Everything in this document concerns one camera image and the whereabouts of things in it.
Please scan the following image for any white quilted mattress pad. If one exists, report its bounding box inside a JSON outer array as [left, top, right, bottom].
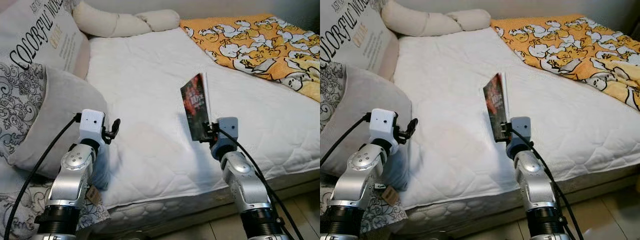
[[84, 27, 321, 212], [392, 27, 640, 212]]

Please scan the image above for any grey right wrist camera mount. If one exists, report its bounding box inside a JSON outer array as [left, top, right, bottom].
[[215, 117, 240, 152], [508, 116, 533, 152]]

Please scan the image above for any grey quilted mattress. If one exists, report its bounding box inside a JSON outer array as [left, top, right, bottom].
[[87, 169, 321, 237], [394, 164, 640, 237]]

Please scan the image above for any yellow cartoon print blanket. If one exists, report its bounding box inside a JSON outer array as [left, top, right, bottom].
[[178, 13, 321, 104], [489, 13, 640, 113]]

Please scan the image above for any white pillow with black lettering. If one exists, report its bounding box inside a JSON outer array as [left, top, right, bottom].
[[0, 0, 91, 82], [320, 0, 400, 84]]

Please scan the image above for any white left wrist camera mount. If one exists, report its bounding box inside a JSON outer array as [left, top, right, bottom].
[[368, 108, 400, 156], [78, 108, 106, 147]]

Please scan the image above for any cream bolster pillow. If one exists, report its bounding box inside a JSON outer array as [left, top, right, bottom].
[[72, 1, 181, 39], [381, 0, 492, 38]]

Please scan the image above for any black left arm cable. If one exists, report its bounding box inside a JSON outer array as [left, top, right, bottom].
[[320, 113, 372, 169], [3, 114, 82, 240]]

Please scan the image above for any brown paper tag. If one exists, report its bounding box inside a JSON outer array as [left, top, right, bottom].
[[382, 187, 400, 206], [85, 185, 104, 206]]

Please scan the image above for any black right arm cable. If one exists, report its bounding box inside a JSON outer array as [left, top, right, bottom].
[[509, 128, 584, 240], [216, 128, 304, 240]]

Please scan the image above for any dark red cover book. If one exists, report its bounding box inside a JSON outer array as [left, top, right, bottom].
[[482, 72, 512, 144], [179, 72, 212, 142]]

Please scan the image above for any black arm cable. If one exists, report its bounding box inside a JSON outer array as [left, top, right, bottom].
[[320, 113, 372, 169], [509, 128, 584, 240], [3, 114, 82, 240], [216, 128, 304, 240]]

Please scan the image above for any plain grey pillow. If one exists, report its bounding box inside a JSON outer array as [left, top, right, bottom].
[[320, 63, 414, 179], [7, 63, 109, 180]]

